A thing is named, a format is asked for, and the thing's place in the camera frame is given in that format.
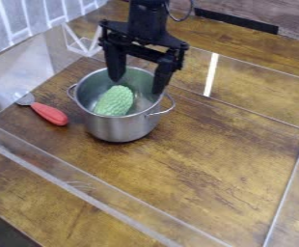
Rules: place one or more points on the green bitter gourd toy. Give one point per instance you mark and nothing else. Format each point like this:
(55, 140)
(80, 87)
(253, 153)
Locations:
(115, 102)

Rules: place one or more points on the clear acrylic triangle bracket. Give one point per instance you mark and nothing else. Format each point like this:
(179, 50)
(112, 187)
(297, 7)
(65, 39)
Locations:
(81, 45)

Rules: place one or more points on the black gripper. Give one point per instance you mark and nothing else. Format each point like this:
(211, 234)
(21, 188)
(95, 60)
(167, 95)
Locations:
(143, 38)

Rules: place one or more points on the red handled spatula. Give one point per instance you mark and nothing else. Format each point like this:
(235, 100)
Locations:
(49, 113)

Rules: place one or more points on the silver metal pot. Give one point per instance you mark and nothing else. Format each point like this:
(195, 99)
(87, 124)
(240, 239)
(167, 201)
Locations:
(148, 107)

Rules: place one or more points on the black strip on table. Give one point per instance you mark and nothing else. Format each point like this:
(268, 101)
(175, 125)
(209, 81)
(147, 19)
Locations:
(239, 21)

